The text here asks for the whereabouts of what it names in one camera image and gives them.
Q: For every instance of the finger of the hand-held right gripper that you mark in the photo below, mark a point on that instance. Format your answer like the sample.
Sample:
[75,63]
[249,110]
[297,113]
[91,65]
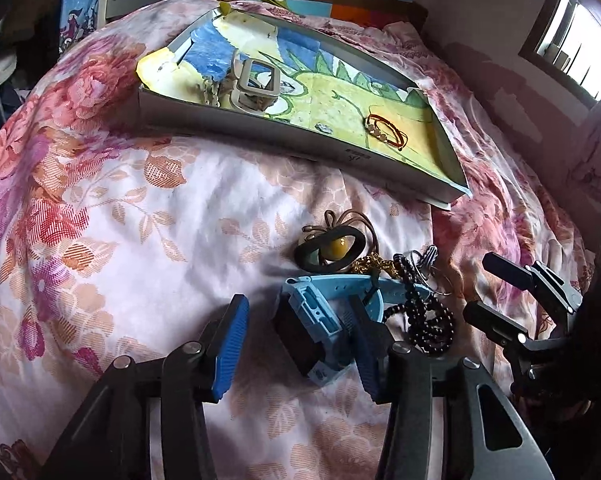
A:
[490,322]
[505,269]

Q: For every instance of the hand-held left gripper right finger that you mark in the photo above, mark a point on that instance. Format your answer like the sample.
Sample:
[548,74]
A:
[366,360]

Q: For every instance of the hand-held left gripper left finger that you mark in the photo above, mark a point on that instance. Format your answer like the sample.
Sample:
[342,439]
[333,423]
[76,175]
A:
[230,345]

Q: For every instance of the blue wristwatch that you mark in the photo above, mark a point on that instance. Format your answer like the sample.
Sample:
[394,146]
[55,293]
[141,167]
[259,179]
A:
[310,305]

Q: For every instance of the cartoon-lined cardboard tray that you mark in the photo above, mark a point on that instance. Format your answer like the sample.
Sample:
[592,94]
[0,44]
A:
[330,95]

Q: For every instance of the pink floral blanket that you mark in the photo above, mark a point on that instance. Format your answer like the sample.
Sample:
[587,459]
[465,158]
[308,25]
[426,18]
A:
[130,210]

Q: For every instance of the window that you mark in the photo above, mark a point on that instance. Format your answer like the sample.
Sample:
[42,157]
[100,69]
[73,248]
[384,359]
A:
[575,45]

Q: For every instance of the beige square hair clip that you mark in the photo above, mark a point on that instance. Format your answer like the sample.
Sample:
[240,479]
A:
[236,67]

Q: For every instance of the grey board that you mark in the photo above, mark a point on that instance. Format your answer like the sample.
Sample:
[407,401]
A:
[130,2]

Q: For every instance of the blue printed cloth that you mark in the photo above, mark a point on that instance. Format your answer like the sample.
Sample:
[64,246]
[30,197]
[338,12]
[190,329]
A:
[80,0]

